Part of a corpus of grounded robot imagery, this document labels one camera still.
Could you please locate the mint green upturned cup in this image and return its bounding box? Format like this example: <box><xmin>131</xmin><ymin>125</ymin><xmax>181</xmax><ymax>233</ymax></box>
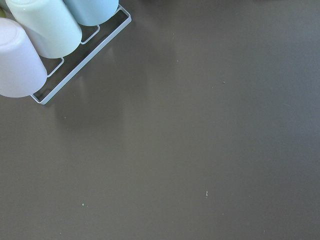
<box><xmin>6</xmin><ymin>0</ymin><xmax>82</xmax><ymax>59</ymax></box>

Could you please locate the light blue upturned cup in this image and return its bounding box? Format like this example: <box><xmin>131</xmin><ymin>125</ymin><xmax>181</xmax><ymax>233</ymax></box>
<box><xmin>63</xmin><ymin>0</ymin><xmax>119</xmax><ymax>26</ymax></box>

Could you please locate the lavender upturned cup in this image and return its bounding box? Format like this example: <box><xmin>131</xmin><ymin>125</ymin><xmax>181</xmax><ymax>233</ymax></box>
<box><xmin>0</xmin><ymin>17</ymin><xmax>47</xmax><ymax>98</ymax></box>

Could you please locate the white wire cup rack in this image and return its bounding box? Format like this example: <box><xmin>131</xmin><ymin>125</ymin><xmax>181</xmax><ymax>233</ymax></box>
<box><xmin>30</xmin><ymin>4</ymin><xmax>132</xmax><ymax>105</ymax></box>

